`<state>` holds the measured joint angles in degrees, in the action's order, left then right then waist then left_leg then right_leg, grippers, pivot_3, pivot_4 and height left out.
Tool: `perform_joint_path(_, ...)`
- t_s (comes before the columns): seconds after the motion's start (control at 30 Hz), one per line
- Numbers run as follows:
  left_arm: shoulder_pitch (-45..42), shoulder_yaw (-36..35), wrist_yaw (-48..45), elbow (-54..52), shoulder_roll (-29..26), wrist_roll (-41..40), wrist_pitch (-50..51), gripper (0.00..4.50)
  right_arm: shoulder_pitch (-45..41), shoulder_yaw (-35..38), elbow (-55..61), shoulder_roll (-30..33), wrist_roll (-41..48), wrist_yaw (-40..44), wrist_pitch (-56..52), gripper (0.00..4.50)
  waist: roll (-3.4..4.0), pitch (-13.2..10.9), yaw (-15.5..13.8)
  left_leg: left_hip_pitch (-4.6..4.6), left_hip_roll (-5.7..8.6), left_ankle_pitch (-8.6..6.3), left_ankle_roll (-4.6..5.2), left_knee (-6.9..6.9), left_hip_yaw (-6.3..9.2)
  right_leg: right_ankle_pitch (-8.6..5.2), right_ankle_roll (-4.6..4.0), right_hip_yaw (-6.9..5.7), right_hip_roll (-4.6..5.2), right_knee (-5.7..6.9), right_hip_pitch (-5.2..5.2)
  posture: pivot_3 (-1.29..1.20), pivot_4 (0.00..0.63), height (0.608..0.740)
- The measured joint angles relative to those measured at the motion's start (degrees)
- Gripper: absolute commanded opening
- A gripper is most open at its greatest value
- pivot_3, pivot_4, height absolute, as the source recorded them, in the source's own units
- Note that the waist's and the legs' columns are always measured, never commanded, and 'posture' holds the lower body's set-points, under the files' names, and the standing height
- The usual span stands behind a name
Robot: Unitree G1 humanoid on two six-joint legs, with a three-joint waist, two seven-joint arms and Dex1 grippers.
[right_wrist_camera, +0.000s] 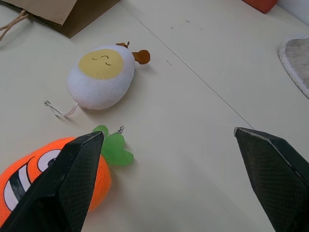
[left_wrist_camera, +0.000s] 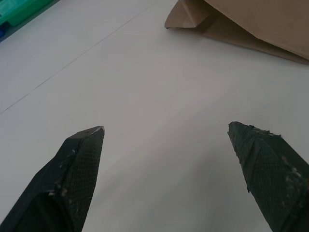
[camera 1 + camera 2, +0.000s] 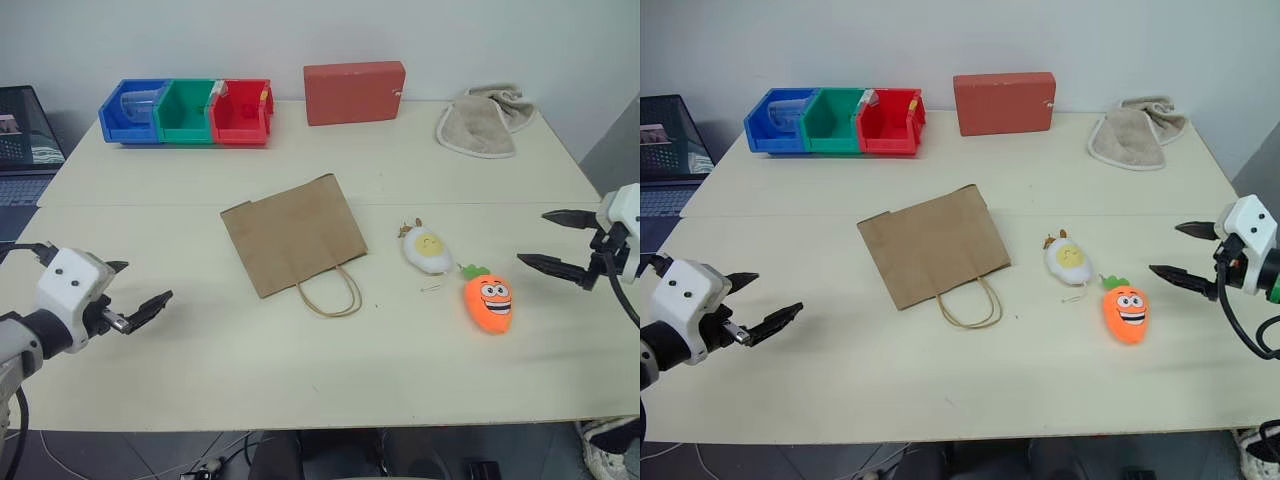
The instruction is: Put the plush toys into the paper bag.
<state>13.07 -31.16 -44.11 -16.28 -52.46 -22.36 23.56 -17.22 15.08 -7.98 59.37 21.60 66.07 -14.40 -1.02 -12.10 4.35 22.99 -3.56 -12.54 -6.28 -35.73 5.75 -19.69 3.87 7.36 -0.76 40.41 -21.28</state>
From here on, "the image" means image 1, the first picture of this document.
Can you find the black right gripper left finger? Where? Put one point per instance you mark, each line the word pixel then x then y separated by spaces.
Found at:
pixel 60 188

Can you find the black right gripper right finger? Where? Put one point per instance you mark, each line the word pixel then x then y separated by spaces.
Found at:
pixel 272 178

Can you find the brown paper bag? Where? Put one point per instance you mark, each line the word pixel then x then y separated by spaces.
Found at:
pixel 55 12

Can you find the orange carrot plush toy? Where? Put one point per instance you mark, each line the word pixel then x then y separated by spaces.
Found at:
pixel 102 180

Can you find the white egg plush toy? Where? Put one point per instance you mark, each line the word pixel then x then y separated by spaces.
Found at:
pixel 101 76

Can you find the grey white-rimmed mat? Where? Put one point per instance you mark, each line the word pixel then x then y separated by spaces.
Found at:
pixel 297 56

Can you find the red object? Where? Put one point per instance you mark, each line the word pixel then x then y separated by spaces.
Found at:
pixel 262 4

